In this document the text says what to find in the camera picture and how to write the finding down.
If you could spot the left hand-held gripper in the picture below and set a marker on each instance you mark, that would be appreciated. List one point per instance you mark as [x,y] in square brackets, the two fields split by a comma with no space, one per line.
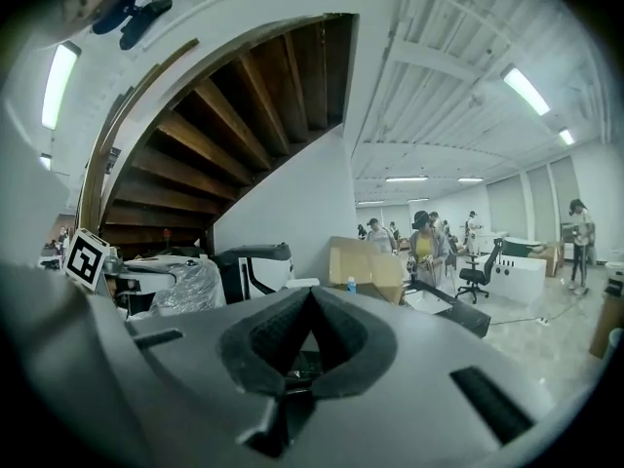
[85,261]

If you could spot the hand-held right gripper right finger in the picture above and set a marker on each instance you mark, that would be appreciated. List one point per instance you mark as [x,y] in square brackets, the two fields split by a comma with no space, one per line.
[414,368]

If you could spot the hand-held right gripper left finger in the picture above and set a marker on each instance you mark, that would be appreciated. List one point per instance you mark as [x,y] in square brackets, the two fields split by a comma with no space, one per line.
[195,383]

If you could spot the plastic-wrapped appliance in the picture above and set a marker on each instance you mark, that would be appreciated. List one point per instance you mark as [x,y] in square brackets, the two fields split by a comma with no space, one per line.
[190,285]

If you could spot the blue bottle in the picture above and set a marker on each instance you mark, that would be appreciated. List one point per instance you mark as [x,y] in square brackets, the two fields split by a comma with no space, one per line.
[352,285]

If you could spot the black office chair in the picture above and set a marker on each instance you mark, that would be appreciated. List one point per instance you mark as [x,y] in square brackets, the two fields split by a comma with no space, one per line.
[475,276]

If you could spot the large cardboard box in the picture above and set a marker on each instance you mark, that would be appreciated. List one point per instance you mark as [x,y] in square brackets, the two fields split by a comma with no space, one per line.
[361,261]

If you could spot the white black-trimmed appliance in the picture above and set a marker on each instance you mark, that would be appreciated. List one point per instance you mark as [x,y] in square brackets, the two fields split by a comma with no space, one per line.
[258,271]

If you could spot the small white box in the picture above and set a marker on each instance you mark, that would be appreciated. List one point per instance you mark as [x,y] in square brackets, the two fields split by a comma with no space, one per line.
[300,283]

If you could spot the wooden spiral staircase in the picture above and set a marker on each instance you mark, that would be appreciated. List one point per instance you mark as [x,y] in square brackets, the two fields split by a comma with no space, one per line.
[219,154]

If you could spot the ceiling tube light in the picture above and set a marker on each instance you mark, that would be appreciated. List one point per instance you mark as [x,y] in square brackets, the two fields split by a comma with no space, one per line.
[567,136]
[407,179]
[61,86]
[526,90]

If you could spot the black head-worn camera rig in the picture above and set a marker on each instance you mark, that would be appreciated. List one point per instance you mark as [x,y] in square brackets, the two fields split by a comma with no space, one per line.
[141,17]

